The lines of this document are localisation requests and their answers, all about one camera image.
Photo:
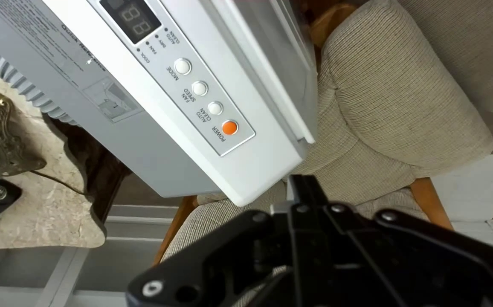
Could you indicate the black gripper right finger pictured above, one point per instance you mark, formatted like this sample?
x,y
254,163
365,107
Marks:
x,y
303,194

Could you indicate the white portable air conditioner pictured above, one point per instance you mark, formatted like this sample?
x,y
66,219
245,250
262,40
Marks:
x,y
192,96

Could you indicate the marble top lamp table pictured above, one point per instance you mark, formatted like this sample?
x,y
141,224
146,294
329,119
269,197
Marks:
x,y
51,209

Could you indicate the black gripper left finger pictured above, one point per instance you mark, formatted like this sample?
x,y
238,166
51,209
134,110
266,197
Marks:
x,y
276,291

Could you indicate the beige upholstered armchair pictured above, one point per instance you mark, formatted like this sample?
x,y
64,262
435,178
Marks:
x,y
400,86

